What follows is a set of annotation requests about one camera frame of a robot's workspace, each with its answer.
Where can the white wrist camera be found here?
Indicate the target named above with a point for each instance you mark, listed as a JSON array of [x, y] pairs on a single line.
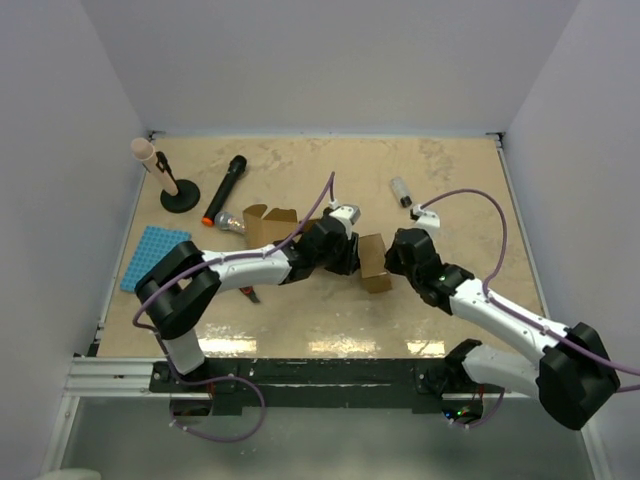
[[425, 219], [346, 214]]

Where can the beige microphone on stand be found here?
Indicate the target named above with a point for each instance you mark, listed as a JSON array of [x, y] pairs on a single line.
[[144, 152]]

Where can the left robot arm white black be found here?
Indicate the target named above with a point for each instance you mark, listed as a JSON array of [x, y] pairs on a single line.
[[178, 289]]

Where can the black microphone orange end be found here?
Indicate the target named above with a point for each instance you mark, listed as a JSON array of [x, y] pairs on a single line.
[[235, 171]]

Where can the blue studded building plate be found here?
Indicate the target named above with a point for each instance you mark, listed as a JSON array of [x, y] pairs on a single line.
[[154, 244]]

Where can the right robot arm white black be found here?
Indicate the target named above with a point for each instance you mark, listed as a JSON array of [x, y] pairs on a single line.
[[563, 368]]

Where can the taped cardboard box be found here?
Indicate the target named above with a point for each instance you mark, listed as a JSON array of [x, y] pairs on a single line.
[[264, 225]]

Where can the small cardboard box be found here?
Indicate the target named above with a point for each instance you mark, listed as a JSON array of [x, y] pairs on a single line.
[[374, 276]]

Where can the silver glitter microphone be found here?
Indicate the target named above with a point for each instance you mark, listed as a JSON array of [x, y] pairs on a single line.
[[226, 221]]

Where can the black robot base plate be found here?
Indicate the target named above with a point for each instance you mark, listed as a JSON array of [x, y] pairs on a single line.
[[227, 386]]

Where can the small clear black-capped bottle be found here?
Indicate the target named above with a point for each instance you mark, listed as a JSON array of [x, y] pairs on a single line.
[[401, 192]]

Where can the red black utility knife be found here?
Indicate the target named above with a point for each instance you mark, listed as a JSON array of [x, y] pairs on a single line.
[[250, 293]]

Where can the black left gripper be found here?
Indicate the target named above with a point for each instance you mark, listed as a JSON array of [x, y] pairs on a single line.
[[351, 262]]

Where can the aluminium frame rail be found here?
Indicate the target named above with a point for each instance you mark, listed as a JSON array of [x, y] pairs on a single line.
[[103, 377]]

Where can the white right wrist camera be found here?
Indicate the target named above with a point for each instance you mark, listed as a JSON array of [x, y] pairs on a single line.
[[425, 219]]

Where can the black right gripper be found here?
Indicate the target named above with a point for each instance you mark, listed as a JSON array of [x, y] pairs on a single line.
[[391, 260]]

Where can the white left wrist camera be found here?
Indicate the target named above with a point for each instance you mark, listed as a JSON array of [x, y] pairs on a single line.
[[346, 214]]

